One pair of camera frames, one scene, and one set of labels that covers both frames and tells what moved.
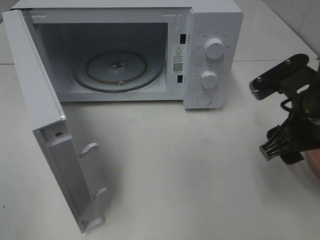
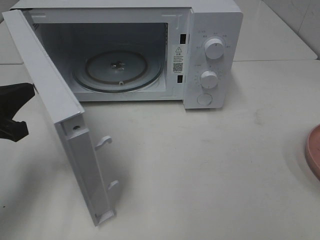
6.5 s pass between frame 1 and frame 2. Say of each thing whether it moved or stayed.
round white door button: stayed
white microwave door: moved
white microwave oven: stayed
